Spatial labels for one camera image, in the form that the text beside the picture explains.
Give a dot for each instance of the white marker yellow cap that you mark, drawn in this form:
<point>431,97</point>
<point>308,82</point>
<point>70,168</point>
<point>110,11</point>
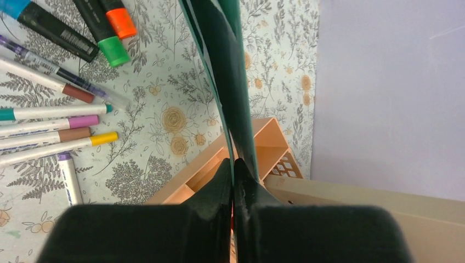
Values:
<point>46,151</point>

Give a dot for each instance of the white marker pink cap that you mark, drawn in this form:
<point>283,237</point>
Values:
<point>15,130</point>

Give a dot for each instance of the orange cap black highlighter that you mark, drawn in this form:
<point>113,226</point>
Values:
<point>119,18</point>

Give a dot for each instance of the white marker tan cap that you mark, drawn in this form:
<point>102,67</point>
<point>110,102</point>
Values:
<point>54,137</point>

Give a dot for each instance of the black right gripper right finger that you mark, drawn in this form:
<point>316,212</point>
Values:
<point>267,230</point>

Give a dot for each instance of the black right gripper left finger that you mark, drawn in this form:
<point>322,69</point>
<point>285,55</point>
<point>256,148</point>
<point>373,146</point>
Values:
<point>196,230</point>

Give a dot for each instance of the teal file folder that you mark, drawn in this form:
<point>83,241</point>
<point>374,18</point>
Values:
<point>217,31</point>

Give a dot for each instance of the blue cap black highlighter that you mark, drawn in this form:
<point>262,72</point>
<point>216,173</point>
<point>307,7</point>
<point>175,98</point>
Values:
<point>47,25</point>

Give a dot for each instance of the white marker purple cap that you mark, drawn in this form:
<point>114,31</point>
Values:
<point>68,171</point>

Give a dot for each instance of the purple clear gel pen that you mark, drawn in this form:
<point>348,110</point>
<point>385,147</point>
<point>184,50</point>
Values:
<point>49,68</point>

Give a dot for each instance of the white marker teal cap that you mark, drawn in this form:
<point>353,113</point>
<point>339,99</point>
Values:
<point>14,114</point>

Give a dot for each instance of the white marker brown cap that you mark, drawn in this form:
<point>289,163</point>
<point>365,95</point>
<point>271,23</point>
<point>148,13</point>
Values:
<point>45,80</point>

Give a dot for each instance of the green cap black highlighter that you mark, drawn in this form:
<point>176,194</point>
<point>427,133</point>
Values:
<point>102,32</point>

